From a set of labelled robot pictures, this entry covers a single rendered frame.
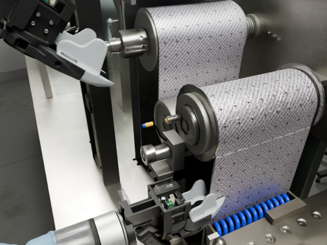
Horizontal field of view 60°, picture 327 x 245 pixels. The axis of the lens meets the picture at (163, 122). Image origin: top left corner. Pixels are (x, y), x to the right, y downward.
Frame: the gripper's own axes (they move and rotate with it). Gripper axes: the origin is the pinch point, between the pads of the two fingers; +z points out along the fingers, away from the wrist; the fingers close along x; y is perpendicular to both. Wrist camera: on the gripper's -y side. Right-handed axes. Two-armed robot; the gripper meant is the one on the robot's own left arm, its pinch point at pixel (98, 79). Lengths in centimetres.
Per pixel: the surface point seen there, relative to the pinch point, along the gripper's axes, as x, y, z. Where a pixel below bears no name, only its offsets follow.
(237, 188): -8.2, -4.3, 34.6
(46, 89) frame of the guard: 94, -35, 22
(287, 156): -8.2, 6.8, 41.5
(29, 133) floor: 215, -123, 65
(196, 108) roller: -3.9, 4.7, 15.8
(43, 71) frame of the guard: 94, -28, 16
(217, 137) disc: -9.0, 3.0, 18.7
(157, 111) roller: 14.9, -2.8, 23.5
